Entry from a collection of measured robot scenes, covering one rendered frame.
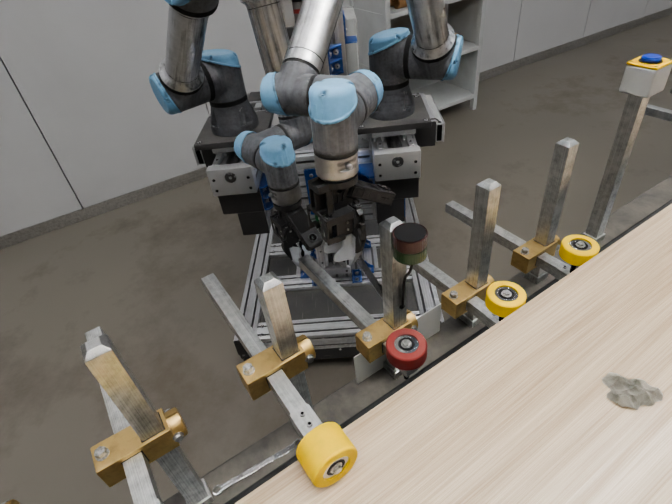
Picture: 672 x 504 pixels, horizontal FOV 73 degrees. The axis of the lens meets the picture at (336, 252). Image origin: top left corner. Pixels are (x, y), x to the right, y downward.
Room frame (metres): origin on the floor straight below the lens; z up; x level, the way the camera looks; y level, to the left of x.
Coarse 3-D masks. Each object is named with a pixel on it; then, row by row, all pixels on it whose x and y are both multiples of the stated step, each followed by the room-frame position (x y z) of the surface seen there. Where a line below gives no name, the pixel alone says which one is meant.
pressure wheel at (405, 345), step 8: (392, 336) 0.58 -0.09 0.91; (400, 336) 0.58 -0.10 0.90; (408, 336) 0.58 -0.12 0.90; (416, 336) 0.57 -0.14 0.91; (392, 344) 0.56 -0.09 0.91; (400, 344) 0.56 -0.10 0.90; (408, 344) 0.55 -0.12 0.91; (416, 344) 0.55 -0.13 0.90; (424, 344) 0.55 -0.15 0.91; (392, 352) 0.54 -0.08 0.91; (400, 352) 0.54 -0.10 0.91; (408, 352) 0.54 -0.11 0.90; (416, 352) 0.53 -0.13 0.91; (424, 352) 0.53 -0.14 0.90; (392, 360) 0.53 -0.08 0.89; (400, 360) 0.52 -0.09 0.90; (408, 360) 0.52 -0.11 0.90; (416, 360) 0.52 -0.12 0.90; (424, 360) 0.53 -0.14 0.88; (400, 368) 0.52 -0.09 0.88; (408, 368) 0.52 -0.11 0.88; (416, 368) 0.52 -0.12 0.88; (408, 376) 0.55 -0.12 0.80
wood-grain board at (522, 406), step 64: (640, 256) 0.72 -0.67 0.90; (512, 320) 0.59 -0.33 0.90; (576, 320) 0.56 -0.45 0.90; (640, 320) 0.54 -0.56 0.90; (448, 384) 0.46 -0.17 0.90; (512, 384) 0.44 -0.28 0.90; (576, 384) 0.43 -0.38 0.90; (384, 448) 0.36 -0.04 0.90; (448, 448) 0.35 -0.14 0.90; (512, 448) 0.33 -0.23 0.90; (576, 448) 0.32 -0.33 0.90; (640, 448) 0.31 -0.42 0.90
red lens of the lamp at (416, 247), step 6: (426, 234) 0.60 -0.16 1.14; (396, 240) 0.59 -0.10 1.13; (420, 240) 0.59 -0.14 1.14; (426, 240) 0.59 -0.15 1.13; (396, 246) 0.60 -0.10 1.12; (402, 246) 0.59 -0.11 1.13; (408, 246) 0.58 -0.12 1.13; (414, 246) 0.58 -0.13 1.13; (420, 246) 0.58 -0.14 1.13; (426, 246) 0.59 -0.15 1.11; (402, 252) 0.59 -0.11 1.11; (408, 252) 0.58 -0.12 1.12; (414, 252) 0.58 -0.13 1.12
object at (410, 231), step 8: (408, 224) 0.63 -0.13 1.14; (416, 224) 0.63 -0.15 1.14; (400, 232) 0.61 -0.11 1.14; (408, 232) 0.61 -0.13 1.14; (416, 232) 0.61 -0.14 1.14; (424, 232) 0.60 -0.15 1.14; (400, 240) 0.59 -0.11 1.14; (408, 240) 0.59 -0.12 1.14; (416, 240) 0.59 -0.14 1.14; (392, 256) 0.63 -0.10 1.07; (408, 272) 0.61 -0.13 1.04
